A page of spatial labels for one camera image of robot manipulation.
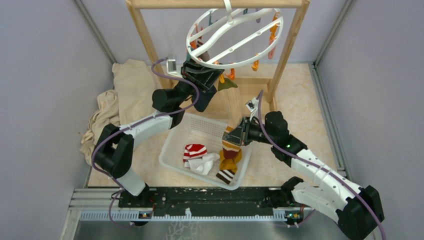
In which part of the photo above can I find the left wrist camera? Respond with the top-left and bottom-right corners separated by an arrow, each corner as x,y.
166,57 -> 178,75

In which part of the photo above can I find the orange clothes clip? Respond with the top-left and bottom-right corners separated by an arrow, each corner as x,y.
226,68 -> 236,81

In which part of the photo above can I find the aluminium rail front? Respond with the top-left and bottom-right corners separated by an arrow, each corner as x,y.
67,187 -> 369,223

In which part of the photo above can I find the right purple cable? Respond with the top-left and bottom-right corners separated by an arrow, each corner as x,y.
256,89 -> 388,240

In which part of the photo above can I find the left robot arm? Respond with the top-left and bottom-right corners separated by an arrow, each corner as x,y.
91,60 -> 224,207

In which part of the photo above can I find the white round clip hanger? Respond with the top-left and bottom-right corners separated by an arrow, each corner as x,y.
185,0 -> 284,70

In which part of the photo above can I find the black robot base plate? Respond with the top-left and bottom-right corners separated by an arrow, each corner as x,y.
117,177 -> 316,218

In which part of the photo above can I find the beige crumpled cloth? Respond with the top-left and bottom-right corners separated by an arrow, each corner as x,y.
79,59 -> 160,166

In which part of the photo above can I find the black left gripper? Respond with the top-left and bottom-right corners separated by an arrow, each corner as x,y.
173,59 -> 224,107

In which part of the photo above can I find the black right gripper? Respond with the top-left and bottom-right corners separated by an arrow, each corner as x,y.
223,116 -> 276,146

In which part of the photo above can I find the white perforated plastic basket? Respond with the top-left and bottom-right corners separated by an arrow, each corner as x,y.
158,113 -> 252,191

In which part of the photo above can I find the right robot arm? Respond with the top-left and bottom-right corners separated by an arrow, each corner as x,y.
222,111 -> 387,240

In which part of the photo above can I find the mustard yellow sock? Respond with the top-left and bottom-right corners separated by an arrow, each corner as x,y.
219,149 -> 243,174

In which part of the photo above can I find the wooden hanger stand frame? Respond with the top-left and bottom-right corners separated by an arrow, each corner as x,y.
126,0 -> 310,111

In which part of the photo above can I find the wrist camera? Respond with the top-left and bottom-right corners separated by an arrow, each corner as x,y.
166,57 -> 178,75
245,97 -> 259,121

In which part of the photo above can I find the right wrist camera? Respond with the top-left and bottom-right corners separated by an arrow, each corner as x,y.
245,97 -> 259,121

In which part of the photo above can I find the dark blue sock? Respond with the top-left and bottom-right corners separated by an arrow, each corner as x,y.
194,86 -> 217,113

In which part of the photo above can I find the beige striped ribbed sock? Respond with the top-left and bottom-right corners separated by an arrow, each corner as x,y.
218,77 -> 243,160

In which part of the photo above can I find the red white striped sock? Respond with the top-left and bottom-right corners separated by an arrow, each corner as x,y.
183,143 -> 208,163

